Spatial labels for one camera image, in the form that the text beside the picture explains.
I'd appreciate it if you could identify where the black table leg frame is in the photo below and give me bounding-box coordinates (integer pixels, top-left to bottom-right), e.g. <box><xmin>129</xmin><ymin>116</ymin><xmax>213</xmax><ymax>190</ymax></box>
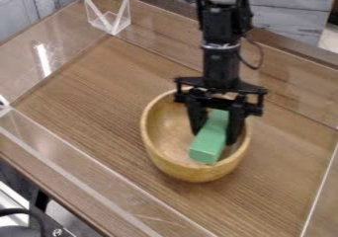
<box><xmin>29</xmin><ymin>190</ymin><xmax>76</xmax><ymax>237</ymax></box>

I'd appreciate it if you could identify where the green rectangular block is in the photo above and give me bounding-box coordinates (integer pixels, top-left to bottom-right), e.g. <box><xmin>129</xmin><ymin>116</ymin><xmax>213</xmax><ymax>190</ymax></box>
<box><xmin>188</xmin><ymin>110</ymin><xmax>228</xmax><ymax>164</ymax></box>

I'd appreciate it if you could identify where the brown wooden bowl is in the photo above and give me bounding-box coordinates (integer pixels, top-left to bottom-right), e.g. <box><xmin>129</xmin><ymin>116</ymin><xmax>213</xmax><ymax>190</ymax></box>
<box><xmin>140</xmin><ymin>91</ymin><xmax>252</xmax><ymax>183</ymax></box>

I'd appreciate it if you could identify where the black cable under table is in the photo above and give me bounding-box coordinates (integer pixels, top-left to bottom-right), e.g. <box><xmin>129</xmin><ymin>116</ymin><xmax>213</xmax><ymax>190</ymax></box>
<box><xmin>0</xmin><ymin>205</ymin><xmax>45</xmax><ymax>237</ymax></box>

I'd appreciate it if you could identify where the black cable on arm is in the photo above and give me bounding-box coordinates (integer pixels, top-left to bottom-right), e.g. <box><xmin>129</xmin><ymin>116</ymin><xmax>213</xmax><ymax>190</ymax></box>
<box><xmin>236</xmin><ymin>33</ymin><xmax>265</xmax><ymax>71</ymax></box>

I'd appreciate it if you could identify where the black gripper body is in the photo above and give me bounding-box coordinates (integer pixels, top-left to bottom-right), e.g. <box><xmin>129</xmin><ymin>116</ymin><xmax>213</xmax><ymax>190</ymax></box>
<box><xmin>173</xmin><ymin>44</ymin><xmax>267</xmax><ymax>117</ymax></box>

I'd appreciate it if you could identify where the clear acrylic corner bracket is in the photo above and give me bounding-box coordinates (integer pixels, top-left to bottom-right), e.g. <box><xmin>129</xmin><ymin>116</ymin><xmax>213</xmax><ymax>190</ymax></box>
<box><xmin>82</xmin><ymin>0</ymin><xmax>130</xmax><ymax>36</ymax></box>

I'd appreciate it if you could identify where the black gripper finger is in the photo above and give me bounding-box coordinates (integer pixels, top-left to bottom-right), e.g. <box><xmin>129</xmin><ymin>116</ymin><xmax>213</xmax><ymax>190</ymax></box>
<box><xmin>227</xmin><ymin>105</ymin><xmax>245</xmax><ymax>145</ymax></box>
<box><xmin>185</xmin><ymin>101</ymin><xmax>207</xmax><ymax>135</ymax></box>

